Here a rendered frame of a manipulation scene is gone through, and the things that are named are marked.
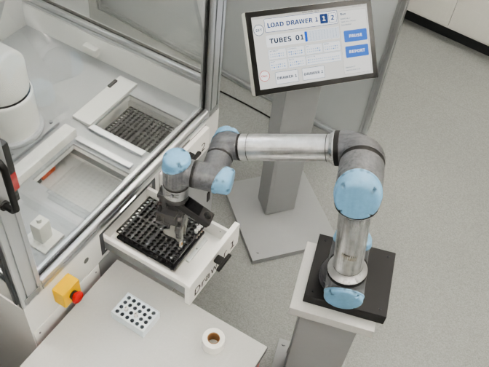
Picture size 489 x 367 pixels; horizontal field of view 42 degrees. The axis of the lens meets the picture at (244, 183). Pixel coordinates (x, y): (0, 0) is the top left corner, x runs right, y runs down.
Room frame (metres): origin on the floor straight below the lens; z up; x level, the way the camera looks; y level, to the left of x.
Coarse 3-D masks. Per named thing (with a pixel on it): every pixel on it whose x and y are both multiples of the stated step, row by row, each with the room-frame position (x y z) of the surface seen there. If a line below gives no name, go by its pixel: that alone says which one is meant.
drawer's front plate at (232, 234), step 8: (232, 224) 1.26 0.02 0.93; (232, 232) 1.23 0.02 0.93; (224, 240) 1.20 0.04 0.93; (232, 240) 1.24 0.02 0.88; (216, 248) 1.16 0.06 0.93; (224, 248) 1.19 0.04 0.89; (232, 248) 1.24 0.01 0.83; (208, 256) 1.13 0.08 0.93; (208, 264) 1.10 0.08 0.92; (200, 272) 1.07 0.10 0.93; (208, 272) 1.11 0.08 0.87; (192, 280) 1.03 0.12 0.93; (200, 280) 1.07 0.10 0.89; (208, 280) 1.11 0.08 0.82; (192, 288) 1.03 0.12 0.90; (200, 288) 1.07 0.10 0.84; (192, 296) 1.03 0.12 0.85
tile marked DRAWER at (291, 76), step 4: (276, 72) 1.94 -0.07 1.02; (280, 72) 1.94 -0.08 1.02; (284, 72) 1.95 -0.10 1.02; (288, 72) 1.95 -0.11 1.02; (292, 72) 1.96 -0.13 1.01; (296, 72) 1.96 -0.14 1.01; (276, 76) 1.93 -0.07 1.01; (280, 76) 1.93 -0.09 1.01; (284, 76) 1.94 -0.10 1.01; (288, 76) 1.94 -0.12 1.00; (292, 76) 1.95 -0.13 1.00; (296, 76) 1.95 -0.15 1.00; (276, 80) 1.92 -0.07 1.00; (280, 80) 1.92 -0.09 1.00; (284, 80) 1.93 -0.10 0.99; (288, 80) 1.93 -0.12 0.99; (292, 80) 1.94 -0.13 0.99; (296, 80) 1.94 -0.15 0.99
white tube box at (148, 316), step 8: (128, 296) 1.03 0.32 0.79; (120, 304) 1.00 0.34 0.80; (128, 304) 1.00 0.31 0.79; (136, 304) 1.01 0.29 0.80; (144, 304) 1.01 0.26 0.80; (112, 312) 0.97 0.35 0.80; (120, 312) 0.97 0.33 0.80; (128, 312) 0.98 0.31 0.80; (144, 312) 0.98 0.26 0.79; (152, 312) 0.99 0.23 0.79; (120, 320) 0.95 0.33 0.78; (128, 320) 0.95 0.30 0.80; (136, 320) 0.95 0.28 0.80; (144, 320) 0.96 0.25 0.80; (152, 320) 0.96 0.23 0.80; (136, 328) 0.93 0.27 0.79; (144, 328) 0.93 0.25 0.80; (144, 336) 0.92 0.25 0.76
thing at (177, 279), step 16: (144, 192) 1.39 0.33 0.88; (128, 208) 1.31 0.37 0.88; (112, 224) 1.23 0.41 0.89; (112, 240) 1.17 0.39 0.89; (208, 240) 1.25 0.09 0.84; (128, 256) 1.13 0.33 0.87; (144, 256) 1.16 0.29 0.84; (160, 272) 1.08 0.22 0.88; (176, 272) 1.11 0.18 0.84; (192, 272) 1.12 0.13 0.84; (176, 288) 1.05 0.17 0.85
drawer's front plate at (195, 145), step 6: (204, 126) 1.69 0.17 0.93; (204, 132) 1.66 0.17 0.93; (198, 138) 1.63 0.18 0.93; (204, 138) 1.67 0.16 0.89; (192, 144) 1.59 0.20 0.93; (198, 144) 1.63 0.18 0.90; (186, 150) 1.56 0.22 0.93; (192, 150) 1.59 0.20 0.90; (198, 150) 1.63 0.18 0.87; (204, 150) 1.67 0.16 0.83
